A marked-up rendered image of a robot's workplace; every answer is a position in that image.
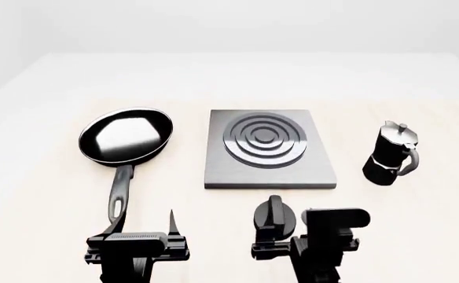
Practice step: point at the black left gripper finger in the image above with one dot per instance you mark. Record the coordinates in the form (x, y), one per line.
(116, 226)
(173, 225)

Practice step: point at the black moka pot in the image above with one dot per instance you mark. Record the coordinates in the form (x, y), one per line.
(384, 159)

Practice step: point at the black frying pan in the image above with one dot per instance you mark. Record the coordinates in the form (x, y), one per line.
(125, 138)

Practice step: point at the black right gripper camera box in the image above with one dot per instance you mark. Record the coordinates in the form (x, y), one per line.
(331, 219)

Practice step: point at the black left gripper camera box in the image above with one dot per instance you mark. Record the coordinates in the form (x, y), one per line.
(135, 240)

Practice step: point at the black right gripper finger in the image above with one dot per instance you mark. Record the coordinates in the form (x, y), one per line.
(348, 233)
(270, 234)

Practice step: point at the black stove knob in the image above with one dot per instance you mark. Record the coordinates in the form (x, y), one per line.
(272, 210)

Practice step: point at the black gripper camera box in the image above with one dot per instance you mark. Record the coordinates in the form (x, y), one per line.
(135, 240)
(331, 219)

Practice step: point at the grey square stove plate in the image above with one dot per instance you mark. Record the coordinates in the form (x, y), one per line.
(221, 171)

